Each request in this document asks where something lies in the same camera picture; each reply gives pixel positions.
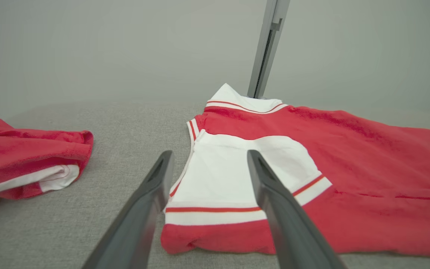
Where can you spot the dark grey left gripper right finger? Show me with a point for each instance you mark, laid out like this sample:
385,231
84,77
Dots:
289,228

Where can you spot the red white basketball jersey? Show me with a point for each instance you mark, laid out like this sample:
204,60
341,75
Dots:
368,168

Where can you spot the grey metal partition post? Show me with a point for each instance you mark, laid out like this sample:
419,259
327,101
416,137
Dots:
269,37

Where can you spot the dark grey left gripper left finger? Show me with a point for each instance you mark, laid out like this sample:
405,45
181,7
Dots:
136,224

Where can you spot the red shorts with white hem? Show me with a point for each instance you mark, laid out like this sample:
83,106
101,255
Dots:
24,153

